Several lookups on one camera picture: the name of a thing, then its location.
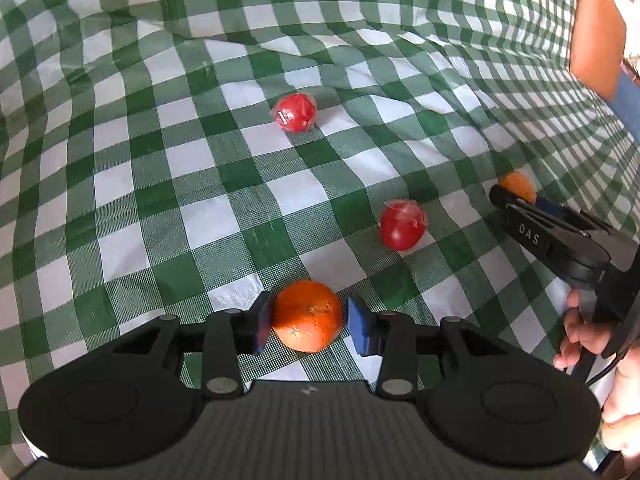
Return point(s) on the person's right hand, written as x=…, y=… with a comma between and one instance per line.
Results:
x=582, y=335

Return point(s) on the small orange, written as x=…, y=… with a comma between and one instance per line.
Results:
x=307, y=316
x=517, y=185

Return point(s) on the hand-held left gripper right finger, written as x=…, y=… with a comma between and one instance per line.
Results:
x=358, y=326

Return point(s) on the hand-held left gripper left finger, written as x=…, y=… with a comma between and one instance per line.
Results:
x=263, y=321

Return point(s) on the red wrapped tomato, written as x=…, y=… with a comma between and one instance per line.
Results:
x=401, y=225
x=295, y=112

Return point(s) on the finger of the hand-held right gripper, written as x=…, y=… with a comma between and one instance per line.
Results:
x=547, y=208
x=505, y=196

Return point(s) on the green checked cloth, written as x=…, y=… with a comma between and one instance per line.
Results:
x=175, y=185

